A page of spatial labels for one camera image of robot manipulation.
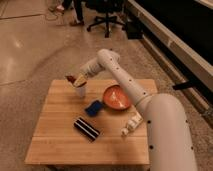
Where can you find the black box on floor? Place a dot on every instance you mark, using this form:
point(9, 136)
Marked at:
point(133, 29)

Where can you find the white plastic bottle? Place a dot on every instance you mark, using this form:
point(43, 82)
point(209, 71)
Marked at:
point(132, 124)

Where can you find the black office chair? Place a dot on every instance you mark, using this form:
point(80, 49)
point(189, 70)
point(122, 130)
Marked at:
point(106, 7)

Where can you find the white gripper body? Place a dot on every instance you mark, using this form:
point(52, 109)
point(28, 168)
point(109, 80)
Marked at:
point(90, 69)

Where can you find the person's legs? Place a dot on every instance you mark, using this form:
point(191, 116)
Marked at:
point(78, 20)

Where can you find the black white striped box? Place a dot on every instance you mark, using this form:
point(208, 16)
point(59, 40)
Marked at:
point(86, 129)

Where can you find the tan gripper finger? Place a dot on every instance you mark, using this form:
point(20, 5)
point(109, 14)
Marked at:
point(81, 80)

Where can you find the blue sponge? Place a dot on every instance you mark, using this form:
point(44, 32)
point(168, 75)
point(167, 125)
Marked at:
point(94, 108)

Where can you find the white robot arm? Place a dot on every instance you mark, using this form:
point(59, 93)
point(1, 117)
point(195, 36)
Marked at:
point(169, 138)

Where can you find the wooden table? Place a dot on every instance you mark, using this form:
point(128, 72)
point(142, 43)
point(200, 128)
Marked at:
point(57, 142)

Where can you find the orange bowl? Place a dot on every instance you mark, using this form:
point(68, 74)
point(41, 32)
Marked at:
point(115, 98)

